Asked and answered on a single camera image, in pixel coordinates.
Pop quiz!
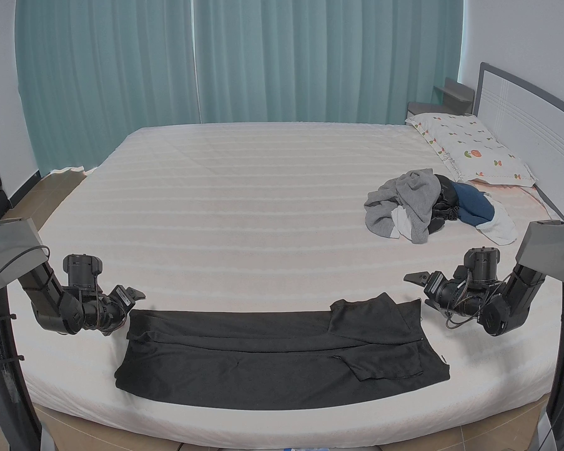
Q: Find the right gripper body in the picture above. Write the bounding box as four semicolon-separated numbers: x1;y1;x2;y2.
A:
425;272;469;312

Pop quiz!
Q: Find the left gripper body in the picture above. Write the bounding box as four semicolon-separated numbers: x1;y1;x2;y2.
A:
93;283;135;335

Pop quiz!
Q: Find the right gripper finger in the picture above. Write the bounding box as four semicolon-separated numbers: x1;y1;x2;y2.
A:
403;271;432;291

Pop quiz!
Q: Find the black T-shirt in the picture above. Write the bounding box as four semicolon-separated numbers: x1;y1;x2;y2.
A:
114;292;451;404

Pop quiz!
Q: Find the pile of clothes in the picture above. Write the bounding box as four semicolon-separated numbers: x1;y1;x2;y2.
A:
363;168;518;245

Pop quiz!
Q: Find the bed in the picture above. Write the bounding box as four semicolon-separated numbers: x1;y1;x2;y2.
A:
5;61;564;445

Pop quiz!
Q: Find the white printed pillow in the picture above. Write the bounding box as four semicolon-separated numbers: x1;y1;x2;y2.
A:
405;112;537;188

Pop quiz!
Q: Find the grey bedside table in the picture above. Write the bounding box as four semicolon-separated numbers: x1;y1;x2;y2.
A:
406;77;475;120

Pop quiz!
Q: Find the blue-green curtain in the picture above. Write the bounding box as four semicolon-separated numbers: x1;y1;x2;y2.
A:
194;0;465;125
16;0;203;177

